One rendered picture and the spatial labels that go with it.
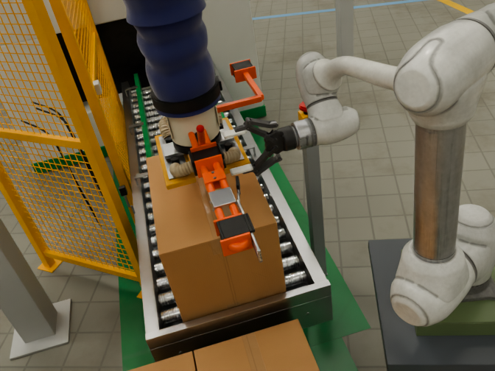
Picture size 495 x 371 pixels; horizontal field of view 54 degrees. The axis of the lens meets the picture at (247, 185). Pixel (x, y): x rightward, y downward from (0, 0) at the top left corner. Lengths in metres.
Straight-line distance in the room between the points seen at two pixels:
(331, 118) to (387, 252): 0.55
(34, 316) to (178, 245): 1.29
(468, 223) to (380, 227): 1.58
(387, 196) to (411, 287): 1.92
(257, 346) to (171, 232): 0.51
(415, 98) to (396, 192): 2.28
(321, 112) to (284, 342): 0.82
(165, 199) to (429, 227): 0.98
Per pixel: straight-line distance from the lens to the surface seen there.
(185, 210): 1.74
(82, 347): 2.74
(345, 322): 2.51
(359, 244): 2.86
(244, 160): 1.63
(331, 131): 1.49
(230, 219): 1.20
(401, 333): 1.57
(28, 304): 2.68
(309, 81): 1.51
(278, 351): 1.78
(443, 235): 1.22
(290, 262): 2.03
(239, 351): 1.80
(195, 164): 1.42
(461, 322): 1.54
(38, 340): 2.87
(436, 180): 1.12
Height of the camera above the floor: 2.03
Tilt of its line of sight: 37 degrees down
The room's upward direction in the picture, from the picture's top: 10 degrees counter-clockwise
